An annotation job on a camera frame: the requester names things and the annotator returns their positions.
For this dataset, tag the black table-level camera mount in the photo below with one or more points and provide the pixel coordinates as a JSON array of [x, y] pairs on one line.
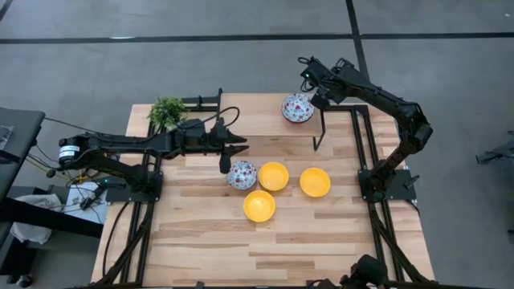
[[365, 271]]

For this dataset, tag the black side desk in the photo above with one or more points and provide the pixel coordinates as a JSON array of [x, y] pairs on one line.
[[20, 132]]

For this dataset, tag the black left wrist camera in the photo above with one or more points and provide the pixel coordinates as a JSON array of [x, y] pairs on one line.
[[220, 129]]

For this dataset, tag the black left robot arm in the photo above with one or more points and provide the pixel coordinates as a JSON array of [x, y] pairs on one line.
[[120, 142]]

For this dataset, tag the white crumpled cloth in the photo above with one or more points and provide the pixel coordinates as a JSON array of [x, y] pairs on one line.
[[30, 233]]

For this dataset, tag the yellow plastic mini bowl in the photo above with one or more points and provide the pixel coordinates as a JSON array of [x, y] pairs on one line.
[[259, 206], [273, 176], [315, 181]]

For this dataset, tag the red bowl with floral inside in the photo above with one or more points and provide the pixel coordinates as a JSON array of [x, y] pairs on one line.
[[297, 107], [241, 175]]

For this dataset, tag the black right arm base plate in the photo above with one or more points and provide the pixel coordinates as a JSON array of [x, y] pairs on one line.
[[401, 184]]

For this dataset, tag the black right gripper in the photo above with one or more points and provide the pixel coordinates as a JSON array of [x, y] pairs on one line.
[[337, 80]]

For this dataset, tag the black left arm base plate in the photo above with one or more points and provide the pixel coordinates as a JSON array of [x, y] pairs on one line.
[[120, 192]]

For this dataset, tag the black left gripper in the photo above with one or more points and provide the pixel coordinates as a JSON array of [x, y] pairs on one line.
[[197, 138]]

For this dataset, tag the black aluminium table frame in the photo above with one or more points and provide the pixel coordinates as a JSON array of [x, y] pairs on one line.
[[361, 140]]

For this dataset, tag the wooden shelf riser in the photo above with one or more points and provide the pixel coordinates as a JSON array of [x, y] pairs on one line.
[[257, 116]]

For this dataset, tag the green plant in white pot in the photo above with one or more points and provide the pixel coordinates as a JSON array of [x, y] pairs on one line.
[[166, 110]]

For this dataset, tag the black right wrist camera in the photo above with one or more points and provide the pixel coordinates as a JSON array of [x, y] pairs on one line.
[[311, 72]]

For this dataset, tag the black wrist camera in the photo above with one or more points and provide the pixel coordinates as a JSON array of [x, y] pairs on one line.
[[220, 129], [311, 72]]

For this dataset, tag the white paper sheet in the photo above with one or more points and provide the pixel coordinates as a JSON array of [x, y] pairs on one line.
[[86, 204]]

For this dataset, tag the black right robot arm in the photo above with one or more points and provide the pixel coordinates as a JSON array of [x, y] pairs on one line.
[[401, 108]]

